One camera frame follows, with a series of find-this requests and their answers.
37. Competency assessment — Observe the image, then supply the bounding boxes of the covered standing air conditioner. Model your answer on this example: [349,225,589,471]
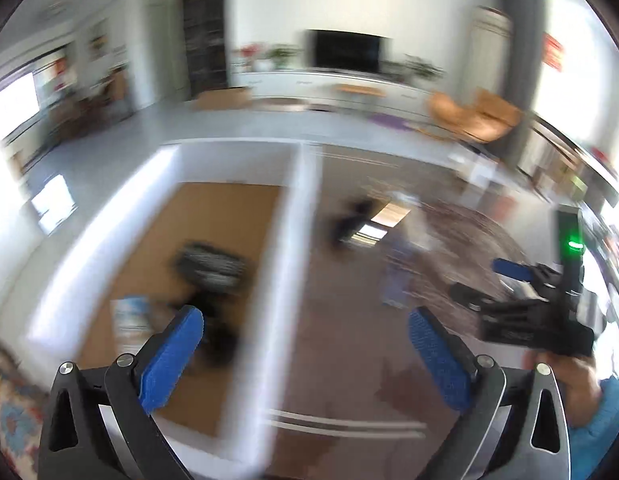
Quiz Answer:
[469,6,513,106]

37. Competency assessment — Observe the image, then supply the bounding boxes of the wooden bench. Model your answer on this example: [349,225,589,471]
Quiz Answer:
[337,84,385,111]

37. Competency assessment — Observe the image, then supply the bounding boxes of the cardboard box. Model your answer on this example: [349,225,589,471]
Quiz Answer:
[194,86,253,111]

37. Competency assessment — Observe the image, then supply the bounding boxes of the round pet bed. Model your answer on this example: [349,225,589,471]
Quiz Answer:
[254,96,310,111]

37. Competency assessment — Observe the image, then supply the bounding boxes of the orange lounge chair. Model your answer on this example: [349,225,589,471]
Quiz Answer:
[428,87,523,146]

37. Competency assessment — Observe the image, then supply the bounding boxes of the white television cabinet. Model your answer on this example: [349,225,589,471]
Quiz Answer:
[230,67,440,117]

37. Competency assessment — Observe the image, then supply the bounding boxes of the purple floor mat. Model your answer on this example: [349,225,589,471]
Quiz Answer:
[369,114,415,131]

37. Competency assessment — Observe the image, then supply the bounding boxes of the leafy potted plant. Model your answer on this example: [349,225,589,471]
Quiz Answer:
[404,55,445,81]

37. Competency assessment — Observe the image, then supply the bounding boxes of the dark display cabinet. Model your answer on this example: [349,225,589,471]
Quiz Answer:
[182,0,228,96]

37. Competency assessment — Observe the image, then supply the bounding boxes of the white storage box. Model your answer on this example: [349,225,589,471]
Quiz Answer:
[27,142,320,466]

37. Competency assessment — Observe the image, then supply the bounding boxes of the wooden dining set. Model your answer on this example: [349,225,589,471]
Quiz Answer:
[54,65,133,136]

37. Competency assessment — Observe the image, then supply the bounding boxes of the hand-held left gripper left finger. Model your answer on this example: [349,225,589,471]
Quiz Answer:
[40,306,204,480]

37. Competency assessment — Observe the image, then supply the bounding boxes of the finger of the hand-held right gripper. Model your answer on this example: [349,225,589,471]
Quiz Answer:
[492,257,560,293]
[448,281,540,316]

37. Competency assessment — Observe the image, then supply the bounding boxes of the green potted plant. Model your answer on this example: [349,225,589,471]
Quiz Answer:
[264,46,298,70]

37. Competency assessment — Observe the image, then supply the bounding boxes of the red wall hanging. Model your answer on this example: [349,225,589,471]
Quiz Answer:
[542,34,565,71]

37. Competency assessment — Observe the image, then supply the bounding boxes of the person's right hand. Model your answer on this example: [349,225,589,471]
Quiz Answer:
[554,356,603,429]

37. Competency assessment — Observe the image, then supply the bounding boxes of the floral printed blanket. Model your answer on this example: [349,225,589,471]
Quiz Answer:
[0,335,50,480]

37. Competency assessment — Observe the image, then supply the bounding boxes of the red flowers in vase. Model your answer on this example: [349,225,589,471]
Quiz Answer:
[234,44,263,68]

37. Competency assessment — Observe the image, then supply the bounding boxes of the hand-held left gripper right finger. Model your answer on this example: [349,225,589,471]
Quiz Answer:
[408,306,570,480]

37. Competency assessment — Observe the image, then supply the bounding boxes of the blue and white medicine box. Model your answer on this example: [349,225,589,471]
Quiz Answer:
[111,296,156,347]

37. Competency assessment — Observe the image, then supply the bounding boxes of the black television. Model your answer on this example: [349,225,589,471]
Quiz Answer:
[307,30,390,74]

